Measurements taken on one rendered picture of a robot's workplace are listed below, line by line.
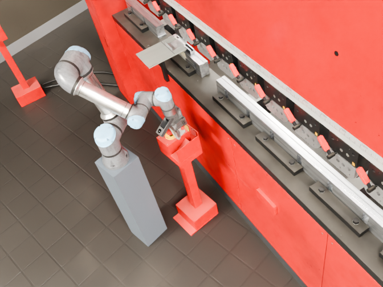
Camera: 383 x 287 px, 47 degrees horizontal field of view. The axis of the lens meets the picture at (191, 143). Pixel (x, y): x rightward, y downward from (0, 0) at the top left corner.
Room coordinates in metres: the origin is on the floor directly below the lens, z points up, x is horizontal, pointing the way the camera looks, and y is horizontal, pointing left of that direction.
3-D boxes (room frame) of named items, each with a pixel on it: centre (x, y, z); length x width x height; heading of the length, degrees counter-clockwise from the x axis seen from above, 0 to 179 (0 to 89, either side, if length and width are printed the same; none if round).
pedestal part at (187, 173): (1.71, 0.07, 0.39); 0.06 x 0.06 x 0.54; 29
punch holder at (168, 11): (2.32, -0.09, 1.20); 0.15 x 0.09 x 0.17; 21
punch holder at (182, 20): (2.13, -0.16, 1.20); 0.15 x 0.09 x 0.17; 21
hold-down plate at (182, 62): (2.24, -0.06, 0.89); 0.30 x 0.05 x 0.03; 21
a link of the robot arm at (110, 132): (1.67, 0.43, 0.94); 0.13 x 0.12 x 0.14; 154
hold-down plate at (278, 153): (1.34, -0.40, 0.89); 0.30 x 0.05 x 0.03; 21
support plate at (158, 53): (2.24, 0.04, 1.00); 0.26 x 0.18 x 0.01; 111
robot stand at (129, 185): (1.67, 0.43, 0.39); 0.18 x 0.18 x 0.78; 35
